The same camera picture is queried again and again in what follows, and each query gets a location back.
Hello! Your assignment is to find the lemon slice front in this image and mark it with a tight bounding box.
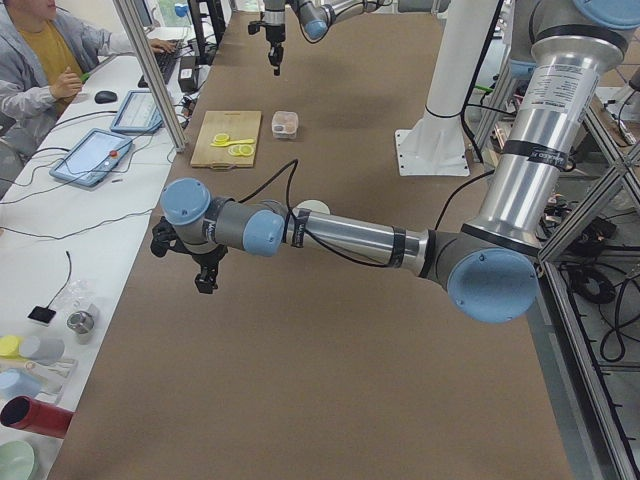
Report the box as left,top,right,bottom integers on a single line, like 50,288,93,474
238,145,255,156

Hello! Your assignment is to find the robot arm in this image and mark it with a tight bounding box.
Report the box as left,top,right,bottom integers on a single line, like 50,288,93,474
248,0,391,76
118,13,463,329

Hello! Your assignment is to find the small black square pad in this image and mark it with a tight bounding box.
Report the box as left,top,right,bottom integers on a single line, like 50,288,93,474
27,306,56,325

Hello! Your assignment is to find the aluminium frame post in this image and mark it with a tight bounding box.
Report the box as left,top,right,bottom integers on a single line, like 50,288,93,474
113,0,186,153

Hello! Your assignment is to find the red bottle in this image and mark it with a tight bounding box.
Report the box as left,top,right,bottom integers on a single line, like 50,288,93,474
1,396,74,439

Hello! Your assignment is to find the white camera post base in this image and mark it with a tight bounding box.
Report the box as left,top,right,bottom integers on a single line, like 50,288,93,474
395,0,501,177

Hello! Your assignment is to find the yellow plastic knife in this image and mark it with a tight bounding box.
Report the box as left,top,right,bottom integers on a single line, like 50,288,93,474
230,139,255,146

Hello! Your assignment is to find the metal cylinder part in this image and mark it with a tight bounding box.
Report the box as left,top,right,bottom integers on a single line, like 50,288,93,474
66,303,99,345

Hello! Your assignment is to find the black keyboard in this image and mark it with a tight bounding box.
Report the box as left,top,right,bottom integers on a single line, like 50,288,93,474
154,39,183,84

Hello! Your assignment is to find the green plate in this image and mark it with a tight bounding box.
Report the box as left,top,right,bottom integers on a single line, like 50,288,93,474
0,440,36,480

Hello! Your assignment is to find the teach pendant far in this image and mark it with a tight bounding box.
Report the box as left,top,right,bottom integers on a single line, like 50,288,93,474
110,89,162,135

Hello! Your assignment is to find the black computer mouse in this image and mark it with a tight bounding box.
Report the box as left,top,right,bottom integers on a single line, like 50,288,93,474
94,90,118,104

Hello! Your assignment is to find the teach pendant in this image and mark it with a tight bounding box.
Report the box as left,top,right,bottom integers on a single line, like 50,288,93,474
49,128,132,188
110,89,162,135

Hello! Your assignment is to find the white bowl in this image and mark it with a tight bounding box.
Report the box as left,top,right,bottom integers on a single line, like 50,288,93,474
297,199,331,215

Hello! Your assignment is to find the grey cup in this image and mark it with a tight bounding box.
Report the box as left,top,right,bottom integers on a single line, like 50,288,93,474
19,336,65,365

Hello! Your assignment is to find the light blue cup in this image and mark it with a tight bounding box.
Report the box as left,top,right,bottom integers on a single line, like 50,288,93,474
0,369,42,400

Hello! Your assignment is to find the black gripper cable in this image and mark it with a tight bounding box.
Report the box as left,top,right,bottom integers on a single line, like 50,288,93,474
234,158,401,267

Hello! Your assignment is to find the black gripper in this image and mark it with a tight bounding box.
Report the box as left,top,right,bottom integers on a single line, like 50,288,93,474
150,217,228,294
248,20,286,76

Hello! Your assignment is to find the wooden cutting board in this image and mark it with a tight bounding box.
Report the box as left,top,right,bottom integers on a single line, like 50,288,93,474
190,111,262,170

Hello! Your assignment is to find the clear plastic egg box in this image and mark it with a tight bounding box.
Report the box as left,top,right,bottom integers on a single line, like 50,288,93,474
271,111,299,140

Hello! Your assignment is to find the lemon slice top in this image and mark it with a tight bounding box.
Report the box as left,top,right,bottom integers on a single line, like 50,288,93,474
211,133,231,147

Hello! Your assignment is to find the teach pendant near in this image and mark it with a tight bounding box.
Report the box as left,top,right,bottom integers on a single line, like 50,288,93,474
49,128,132,188

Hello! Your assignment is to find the yellow cup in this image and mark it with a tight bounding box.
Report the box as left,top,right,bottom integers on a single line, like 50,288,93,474
0,335,23,359

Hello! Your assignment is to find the person in grey jacket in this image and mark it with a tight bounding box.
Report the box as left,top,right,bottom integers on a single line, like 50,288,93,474
0,0,176,137

